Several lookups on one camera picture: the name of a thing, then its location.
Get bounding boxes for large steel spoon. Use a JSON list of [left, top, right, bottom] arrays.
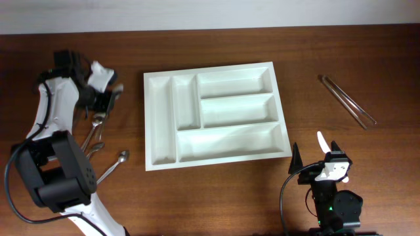
[[96, 84, 124, 141], [81, 113, 106, 151]]

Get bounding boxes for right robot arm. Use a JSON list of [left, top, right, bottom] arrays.
[[288, 142, 363, 235]]

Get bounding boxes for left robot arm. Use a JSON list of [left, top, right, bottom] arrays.
[[4, 50, 129, 235]]

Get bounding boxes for white plastic knife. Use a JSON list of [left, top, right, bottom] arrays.
[[316, 131, 350, 164]]

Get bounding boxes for long steel kitchen tongs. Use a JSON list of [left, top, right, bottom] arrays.
[[318, 75, 377, 130]]

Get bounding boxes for small steel teaspoon left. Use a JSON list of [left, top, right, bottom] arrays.
[[86, 142, 104, 159]]

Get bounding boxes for small steel teaspoon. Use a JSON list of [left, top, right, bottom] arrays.
[[86, 142, 104, 159], [96, 150, 130, 185]]

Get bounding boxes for small steel teaspoon right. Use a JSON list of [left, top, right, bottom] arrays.
[[96, 150, 130, 185]]

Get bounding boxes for white plastic cutlery tray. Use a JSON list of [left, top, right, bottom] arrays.
[[144, 62, 291, 171]]

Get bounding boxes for right black cable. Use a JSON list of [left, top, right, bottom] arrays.
[[279, 163, 323, 236]]

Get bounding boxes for black cable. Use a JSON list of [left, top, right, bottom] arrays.
[[279, 163, 323, 236], [3, 73, 109, 236]]

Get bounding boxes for left black cable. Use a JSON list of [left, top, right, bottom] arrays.
[[3, 73, 109, 236]]

